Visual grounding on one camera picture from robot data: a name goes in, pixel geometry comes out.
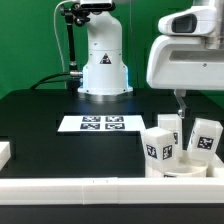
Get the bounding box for white cable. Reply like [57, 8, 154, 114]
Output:
[53, 0, 74, 64]

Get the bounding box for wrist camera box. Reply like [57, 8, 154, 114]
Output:
[158, 6, 217, 36]

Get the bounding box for white marker sheet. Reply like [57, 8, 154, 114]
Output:
[58, 115, 145, 132]

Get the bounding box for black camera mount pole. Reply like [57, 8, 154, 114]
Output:
[60, 3, 89, 92]

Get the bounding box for white rail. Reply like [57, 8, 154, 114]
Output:
[0, 178, 224, 205]
[207, 154, 224, 178]

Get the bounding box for black cables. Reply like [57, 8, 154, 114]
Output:
[29, 73, 81, 90]

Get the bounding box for white round stool seat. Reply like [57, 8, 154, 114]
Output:
[145, 149, 210, 179]

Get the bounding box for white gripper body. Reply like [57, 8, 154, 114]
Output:
[146, 35, 224, 91]

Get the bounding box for white right rail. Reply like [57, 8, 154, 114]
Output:
[207, 154, 224, 178]

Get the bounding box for white block at left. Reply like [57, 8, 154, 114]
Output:
[0, 142, 11, 170]

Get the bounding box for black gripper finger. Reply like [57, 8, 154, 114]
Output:
[174, 89, 187, 118]

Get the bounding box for white front rail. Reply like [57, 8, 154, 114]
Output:
[0, 178, 224, 205]

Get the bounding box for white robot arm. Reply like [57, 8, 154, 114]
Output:
[79, 0, 224, 117]

